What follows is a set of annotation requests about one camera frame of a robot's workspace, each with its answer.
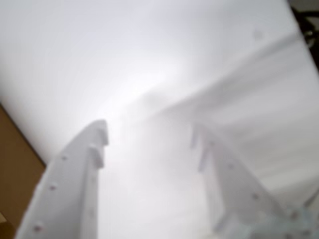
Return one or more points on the brown cardboard box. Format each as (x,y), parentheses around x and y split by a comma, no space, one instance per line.
(17,161)

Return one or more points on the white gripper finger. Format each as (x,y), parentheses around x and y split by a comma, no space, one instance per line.
(236,194)
(69,186)

